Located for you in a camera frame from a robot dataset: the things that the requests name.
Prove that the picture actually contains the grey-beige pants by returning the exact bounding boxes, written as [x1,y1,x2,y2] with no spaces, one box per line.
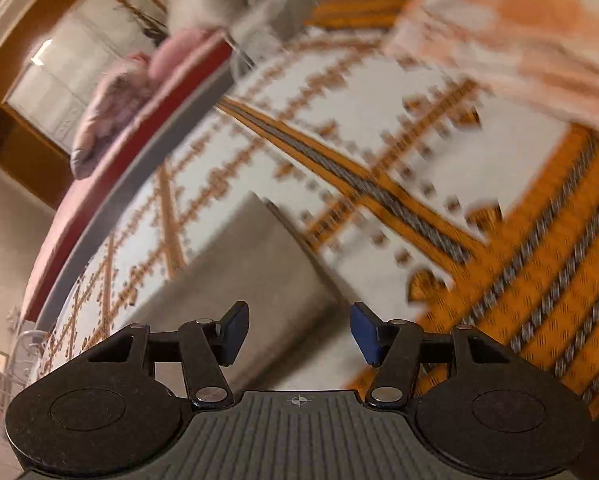
[130,193,365,394]

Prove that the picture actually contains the white orange patterned bedspread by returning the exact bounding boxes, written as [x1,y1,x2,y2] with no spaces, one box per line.
[32,21,599,412]

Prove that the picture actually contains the folded pink quilt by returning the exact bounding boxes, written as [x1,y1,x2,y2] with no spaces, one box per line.
[71,52,154,180]

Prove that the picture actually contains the pink pillow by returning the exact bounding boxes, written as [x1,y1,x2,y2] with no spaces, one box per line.
[148,28,214,84]

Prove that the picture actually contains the white sliding wardrobe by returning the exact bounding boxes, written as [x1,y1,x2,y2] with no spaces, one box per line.
[6,0,166,153]

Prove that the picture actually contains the peach patterned blanket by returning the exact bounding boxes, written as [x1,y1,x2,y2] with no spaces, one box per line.
[383,0,599,128]

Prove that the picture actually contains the pink bed with grey frame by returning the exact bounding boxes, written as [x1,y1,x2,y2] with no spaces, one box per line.
[20,30,234,326]

